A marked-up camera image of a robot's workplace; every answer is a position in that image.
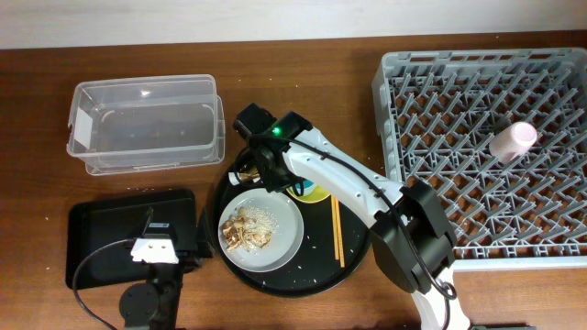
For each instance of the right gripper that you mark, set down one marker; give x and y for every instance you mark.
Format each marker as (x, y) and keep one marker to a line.
(271, 181)

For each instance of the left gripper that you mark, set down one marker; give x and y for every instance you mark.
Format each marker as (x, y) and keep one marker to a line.
(204, 246)

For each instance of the yellow bowl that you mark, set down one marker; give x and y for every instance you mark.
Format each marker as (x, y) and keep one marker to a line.
(312, 195)

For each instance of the pink cup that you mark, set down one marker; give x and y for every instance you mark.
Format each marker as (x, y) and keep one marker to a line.
(514, 141)

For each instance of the blue cup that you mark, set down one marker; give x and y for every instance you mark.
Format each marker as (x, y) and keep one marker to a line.
(303, 188)

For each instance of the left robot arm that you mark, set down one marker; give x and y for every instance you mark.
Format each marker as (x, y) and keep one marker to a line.
(154, 303)

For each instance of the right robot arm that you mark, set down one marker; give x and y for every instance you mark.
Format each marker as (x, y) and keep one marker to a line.
(412, 239)

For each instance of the grey dishwasher rack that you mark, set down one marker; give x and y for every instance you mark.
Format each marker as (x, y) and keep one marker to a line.
(436, 114)

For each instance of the gold foil wrapper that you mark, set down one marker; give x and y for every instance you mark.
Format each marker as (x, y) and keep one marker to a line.
(250, 174)

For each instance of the crumpled white napkin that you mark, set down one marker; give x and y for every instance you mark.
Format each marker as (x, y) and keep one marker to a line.
(234, 178)

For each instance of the black rectangular tray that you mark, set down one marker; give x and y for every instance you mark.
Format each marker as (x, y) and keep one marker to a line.
(96, 224)

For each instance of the food scraps with rice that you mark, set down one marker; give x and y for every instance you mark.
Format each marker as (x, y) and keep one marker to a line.
(249, 227)

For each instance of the grey plate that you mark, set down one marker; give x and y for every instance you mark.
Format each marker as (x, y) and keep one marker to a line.
(285, 241)

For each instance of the clear plastic storage bin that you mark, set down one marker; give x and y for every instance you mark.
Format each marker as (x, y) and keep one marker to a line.
(147, 124)

